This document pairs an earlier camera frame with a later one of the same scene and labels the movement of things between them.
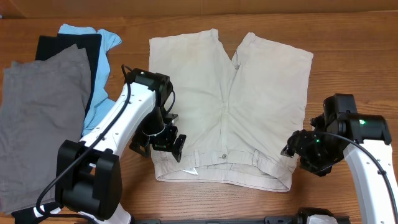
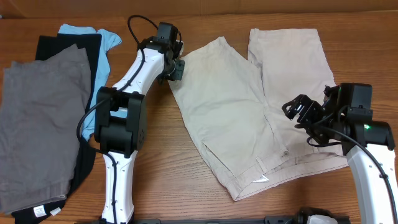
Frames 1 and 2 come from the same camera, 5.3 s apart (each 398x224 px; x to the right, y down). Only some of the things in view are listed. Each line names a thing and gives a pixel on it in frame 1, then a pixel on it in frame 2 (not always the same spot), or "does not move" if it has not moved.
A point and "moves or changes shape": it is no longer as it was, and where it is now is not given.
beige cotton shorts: [236, 117] moves or changes shape
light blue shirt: [101, 101] does not move
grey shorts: [43, 105] does not move
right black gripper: [298, 146] -> [311, 107]
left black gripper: [165, 143] -> [178, 72]
